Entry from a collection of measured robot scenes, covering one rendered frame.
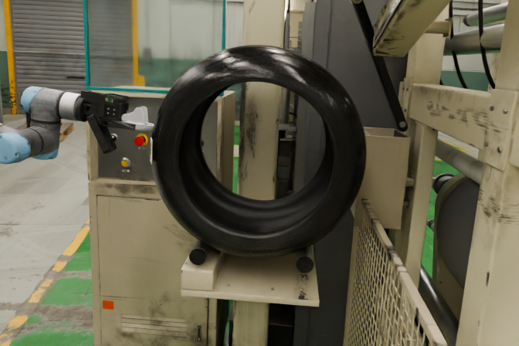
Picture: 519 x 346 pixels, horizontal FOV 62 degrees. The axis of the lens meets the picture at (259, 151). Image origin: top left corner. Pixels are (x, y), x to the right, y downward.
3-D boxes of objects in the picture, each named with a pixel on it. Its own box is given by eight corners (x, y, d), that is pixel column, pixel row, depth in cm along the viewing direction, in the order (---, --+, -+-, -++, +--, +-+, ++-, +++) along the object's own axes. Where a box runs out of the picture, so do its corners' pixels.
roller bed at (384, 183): (346, 206, 158) (353, 126, 152) (387, 209, 158) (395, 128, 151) (354, 226, 139) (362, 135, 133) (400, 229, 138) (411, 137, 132)
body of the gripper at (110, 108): (120, 99, 113) (76, 90, 113) (117, 130, 114) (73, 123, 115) (131, 96, 120) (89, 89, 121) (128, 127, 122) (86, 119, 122)
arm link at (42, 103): (35, 113, 123) (36, 83, 122) (72, 120, 123) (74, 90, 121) (17, 117, 116) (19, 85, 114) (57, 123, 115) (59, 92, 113)
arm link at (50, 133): (14, 160, 114) (16, 119, 112) (38, 151, 125) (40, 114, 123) (42, 165, 114) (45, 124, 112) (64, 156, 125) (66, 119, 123)
